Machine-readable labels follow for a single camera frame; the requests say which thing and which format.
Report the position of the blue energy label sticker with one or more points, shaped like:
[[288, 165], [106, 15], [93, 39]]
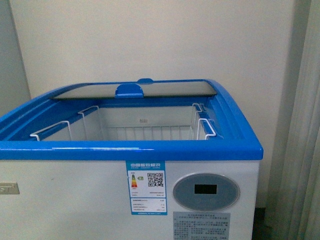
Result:
[[147, 187]]

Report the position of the blue lid handle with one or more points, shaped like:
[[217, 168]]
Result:
[[129, 91]]

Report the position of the oval grey control panel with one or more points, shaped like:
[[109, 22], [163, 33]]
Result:
[[206, 192]]

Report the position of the white wire freezer basket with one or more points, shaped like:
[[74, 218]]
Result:
[[147, 123]]

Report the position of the white blue chest freezer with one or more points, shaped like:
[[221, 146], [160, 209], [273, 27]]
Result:
[[78, 190]]

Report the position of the white vertical blinds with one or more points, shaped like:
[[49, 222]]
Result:
[[293, 197]]

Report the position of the silver brand badge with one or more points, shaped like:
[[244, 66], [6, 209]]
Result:
[[9, 188]]

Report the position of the grey instruction sticker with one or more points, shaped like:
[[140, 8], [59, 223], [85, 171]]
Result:
[[201, 225]]

